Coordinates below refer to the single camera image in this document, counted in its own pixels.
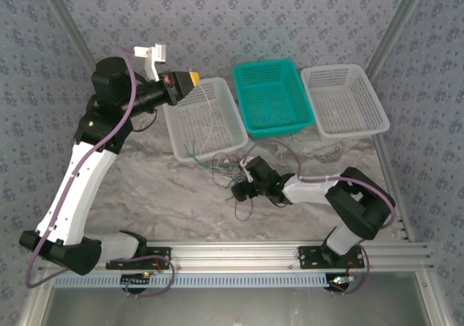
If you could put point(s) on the small black controller board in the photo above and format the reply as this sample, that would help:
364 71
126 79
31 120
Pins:
136 282
339 284

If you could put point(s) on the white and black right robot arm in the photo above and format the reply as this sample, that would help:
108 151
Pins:
311 190

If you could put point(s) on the teal perforated plastic basket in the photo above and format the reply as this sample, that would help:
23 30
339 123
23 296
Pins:
272 98

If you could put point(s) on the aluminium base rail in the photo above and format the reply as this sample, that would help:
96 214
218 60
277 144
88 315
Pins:
235 253

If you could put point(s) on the aluminium frame corner post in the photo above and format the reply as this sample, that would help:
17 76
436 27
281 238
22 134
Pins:
65 14
398 18

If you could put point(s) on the white perforated plastic basket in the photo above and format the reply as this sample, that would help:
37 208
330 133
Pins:
344 101
181 130

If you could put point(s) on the aluminium frame side rail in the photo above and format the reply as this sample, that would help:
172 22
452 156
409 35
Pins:
32 304
435 304

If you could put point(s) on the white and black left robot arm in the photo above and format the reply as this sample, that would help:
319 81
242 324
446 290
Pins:
79 195

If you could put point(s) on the grey metal panel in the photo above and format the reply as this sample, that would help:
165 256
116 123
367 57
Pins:
235 308

